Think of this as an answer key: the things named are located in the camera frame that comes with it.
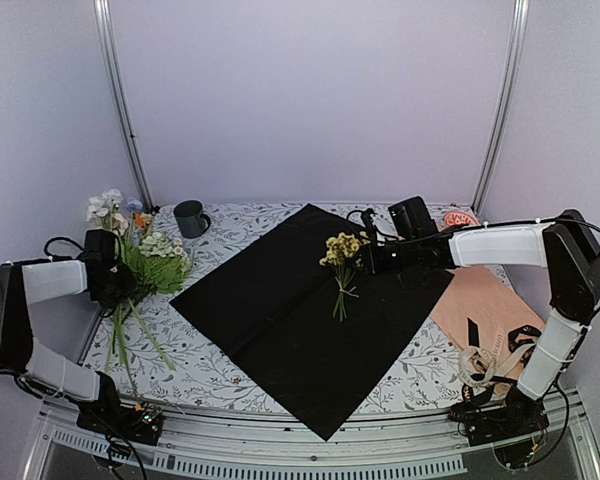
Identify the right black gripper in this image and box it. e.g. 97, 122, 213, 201
347, 236, 419, 277

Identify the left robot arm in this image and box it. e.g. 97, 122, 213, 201
0, 259, 137, 434

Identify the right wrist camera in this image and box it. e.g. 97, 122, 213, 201
389, 196, 438, 240

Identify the red patterned small bowl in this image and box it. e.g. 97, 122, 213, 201
443, 210, 480, 229

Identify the dark grey mug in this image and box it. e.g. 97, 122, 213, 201
173, 200, 211, 239

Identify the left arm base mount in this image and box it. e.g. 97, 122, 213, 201
76, 403, 164, 446

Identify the green leafy flower bunch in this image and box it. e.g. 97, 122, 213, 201
105, 231, 193, 398

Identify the left aluminium frame post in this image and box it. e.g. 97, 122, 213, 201
93, 0, 155, 211

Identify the right aluminium frame post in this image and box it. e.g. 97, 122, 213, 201
471, 0, 530, 217

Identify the floral patterned tablecloth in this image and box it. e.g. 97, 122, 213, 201
84, 203, 462, 414

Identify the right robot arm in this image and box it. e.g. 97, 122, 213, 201
360, 209, 600, 400

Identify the aluminium frame post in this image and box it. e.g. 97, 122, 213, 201
471, 0, 530, 217
93, 0, 155, 211

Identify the yellow small flower bunch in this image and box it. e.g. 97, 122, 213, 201
319, 231, 370, 322

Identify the pink wrapping paper sheet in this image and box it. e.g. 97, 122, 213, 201
429, 264, 546, 396

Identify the black wrapping paper sheet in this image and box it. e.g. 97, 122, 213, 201
172, 205, 452, 439

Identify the cream printed ribbon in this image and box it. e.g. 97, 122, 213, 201
458, 343, 535, 406

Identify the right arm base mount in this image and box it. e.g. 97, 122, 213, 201
448, 389, 549, 470

